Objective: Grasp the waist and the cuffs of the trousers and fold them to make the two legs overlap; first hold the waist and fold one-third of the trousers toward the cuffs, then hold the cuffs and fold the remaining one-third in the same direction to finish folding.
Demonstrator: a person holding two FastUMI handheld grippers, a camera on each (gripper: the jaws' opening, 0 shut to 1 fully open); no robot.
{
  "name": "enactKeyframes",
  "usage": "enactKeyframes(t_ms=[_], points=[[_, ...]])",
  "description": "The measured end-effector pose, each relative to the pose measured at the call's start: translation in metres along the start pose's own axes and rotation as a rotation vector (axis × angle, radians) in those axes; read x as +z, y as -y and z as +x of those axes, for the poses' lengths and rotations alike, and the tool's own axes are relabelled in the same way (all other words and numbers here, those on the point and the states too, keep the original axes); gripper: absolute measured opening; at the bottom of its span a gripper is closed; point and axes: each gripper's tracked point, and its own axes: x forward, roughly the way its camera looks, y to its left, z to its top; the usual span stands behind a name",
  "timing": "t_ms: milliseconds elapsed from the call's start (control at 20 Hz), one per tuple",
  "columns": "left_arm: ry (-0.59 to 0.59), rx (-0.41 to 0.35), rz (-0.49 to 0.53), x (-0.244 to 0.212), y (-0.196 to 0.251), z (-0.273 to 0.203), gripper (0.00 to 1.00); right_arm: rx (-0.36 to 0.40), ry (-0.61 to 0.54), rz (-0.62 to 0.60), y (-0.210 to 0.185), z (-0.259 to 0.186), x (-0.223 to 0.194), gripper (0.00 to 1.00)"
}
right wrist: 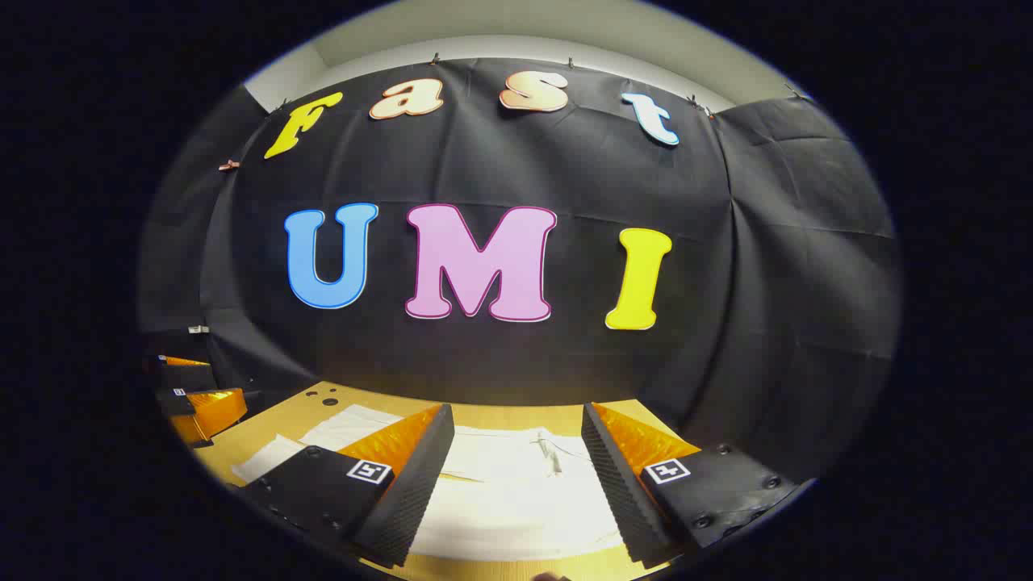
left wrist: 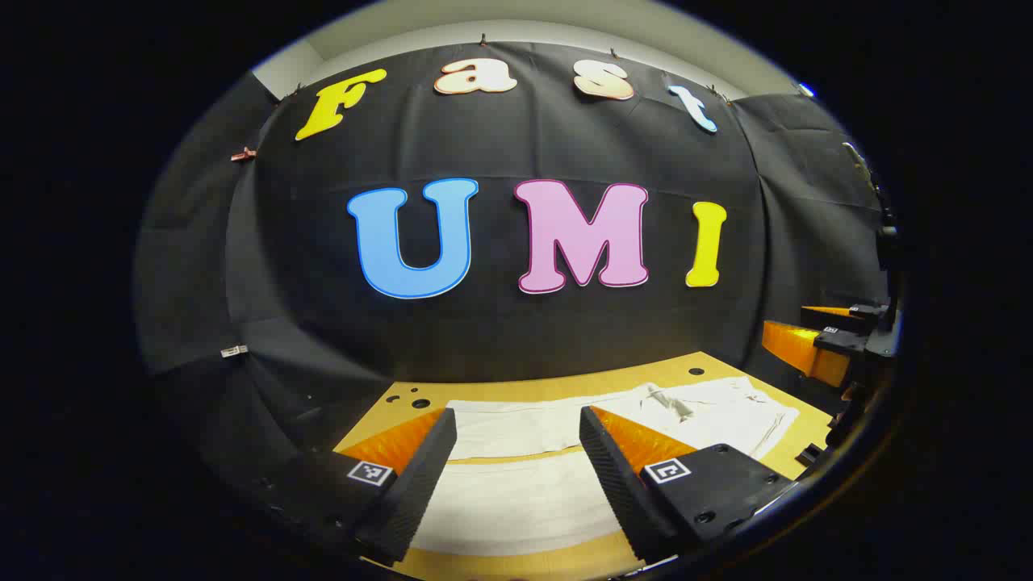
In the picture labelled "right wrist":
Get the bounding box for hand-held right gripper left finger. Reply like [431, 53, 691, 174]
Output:
[238, 403, 456, 568]

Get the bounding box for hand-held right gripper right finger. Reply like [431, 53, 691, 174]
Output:
[581, 402, 812, 566]

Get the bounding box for white jeans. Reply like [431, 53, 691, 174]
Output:
[232, 403, 638, 563]

